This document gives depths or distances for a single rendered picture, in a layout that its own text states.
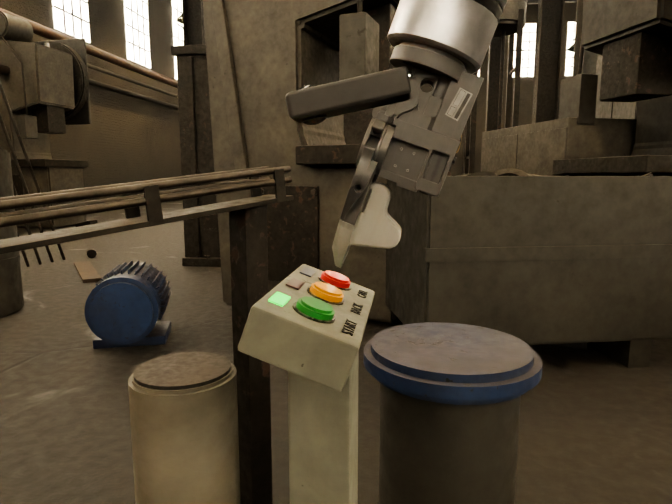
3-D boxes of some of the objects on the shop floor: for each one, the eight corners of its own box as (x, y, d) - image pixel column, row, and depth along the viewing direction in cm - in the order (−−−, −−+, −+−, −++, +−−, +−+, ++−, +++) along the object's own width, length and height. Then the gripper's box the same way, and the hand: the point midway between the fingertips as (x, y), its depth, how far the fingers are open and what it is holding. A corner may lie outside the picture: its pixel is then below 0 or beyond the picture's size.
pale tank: (461, 223, 806) (472, -86, 740) (455, 218, 896) (465, -58, 830) (521, 224, 794) (538, -91, 727) (509, 219, 883) (523, -61, 817)
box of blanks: (422, 379, 187) (427, 166, 176) (376, 318, 269) (378, 169, 257) (677, 366, 200) (698, 166, 188) (560, 311, 281) (569, 169, 270)
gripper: (490, 68, 42) (397, 300, 46) (476, 87, 51) (399, 280, 55) (392, 34, 43) (309, 266, 47) (395, 58, 52) (325, 251, 56)
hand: (336, 251), depth 51 cm, fingers closed
